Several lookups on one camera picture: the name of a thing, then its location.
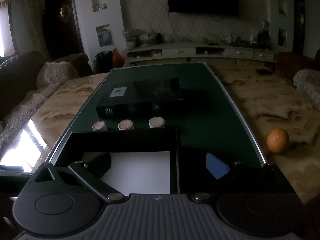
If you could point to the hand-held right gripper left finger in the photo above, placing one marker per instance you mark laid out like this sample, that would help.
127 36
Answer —
100 163

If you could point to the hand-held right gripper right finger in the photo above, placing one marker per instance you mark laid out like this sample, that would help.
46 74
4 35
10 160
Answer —
217 166

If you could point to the black box white lining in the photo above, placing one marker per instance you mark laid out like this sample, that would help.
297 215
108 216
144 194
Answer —
140 170

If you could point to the black box lid white label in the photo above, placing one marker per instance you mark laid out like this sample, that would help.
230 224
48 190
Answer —
150 105

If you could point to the marble desktop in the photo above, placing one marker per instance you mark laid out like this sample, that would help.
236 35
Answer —
250 100

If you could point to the orange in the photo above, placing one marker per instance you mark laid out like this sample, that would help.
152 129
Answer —
278 141

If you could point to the black remote control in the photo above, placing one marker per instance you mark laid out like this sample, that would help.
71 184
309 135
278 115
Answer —
264 71

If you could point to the red bag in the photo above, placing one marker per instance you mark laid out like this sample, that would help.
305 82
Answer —
117 57

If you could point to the white television cabinet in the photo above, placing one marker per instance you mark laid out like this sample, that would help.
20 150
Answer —
217 51

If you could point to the dark brown sofa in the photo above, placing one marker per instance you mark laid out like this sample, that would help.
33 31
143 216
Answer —
20 80

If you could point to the pale fuzzy blanket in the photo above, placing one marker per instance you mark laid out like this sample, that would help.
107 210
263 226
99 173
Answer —
307 82

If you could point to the dark red armchair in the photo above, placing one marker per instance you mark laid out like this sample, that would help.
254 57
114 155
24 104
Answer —
295 62

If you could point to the dark vase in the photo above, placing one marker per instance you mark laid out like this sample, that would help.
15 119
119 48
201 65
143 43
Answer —
264 40

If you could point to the dark door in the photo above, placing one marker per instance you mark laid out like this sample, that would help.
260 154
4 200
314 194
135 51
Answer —
62 30

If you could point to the window curtain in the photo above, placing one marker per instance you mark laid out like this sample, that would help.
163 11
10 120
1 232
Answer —
15 17

